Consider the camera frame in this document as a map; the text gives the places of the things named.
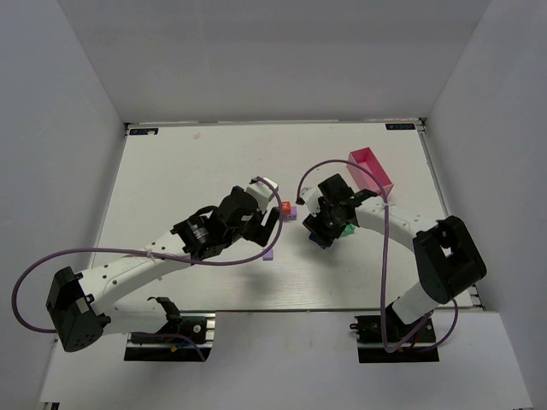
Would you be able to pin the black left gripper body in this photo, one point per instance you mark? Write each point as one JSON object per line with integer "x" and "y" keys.
{"x": 260, "y": 225}

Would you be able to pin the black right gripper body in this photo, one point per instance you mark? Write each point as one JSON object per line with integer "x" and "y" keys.
{"x": 320, "y": 224}

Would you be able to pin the green notched wood block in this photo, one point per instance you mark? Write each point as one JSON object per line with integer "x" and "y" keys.
{"x": 348, "y": 230}

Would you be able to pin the pink plastic box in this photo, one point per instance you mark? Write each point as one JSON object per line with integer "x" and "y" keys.
{"x": 366, "y": 158}

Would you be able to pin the small dark blue block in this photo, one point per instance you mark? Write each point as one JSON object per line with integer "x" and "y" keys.
{"x": 320, "y": 242}

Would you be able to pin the purple wood cube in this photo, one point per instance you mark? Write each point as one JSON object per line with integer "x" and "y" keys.
{"x": 292, "y": 215}
{"x": 269, "y": 256}

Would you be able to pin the red letter wood cube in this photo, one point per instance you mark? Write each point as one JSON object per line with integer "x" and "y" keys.
{"x": 286, "y": 208}

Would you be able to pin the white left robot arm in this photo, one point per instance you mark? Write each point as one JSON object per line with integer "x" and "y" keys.
{"x": 84, "y": 305}

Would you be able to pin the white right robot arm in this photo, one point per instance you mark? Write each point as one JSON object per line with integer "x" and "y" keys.
{"x": 447, "y": 259}

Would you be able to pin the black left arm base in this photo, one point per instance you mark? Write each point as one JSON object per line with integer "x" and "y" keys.
{"x": 182, "y": 338}

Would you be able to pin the blue label right corner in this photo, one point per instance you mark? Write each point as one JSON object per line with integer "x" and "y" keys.
{"x": 400, "y": 126}

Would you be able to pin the blue label corner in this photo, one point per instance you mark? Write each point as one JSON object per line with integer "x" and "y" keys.
{"x": 143, "y": 131}
{"x": 400, "y": 126}

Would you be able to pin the blue label left corner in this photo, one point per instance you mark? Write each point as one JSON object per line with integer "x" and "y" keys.
{"x": 143, "y": 131}

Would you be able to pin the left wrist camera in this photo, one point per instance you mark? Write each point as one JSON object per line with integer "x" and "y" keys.
{"x": 262, "y": 192}

